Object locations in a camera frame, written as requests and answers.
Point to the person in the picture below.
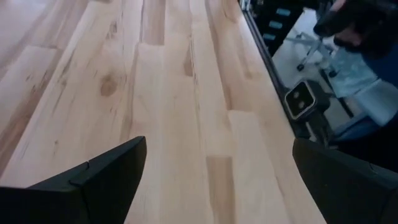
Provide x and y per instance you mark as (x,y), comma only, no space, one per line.
(367,18)

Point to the black aluminium table frame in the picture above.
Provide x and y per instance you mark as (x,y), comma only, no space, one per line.
(271,63)

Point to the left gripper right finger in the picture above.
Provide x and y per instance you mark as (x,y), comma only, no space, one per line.
(357,199)

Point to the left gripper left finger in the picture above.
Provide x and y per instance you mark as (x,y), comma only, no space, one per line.
(77,199)

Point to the black control box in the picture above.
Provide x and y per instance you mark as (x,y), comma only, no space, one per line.
(289,28)

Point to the office chair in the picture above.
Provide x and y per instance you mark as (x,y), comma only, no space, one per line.
(317,46)

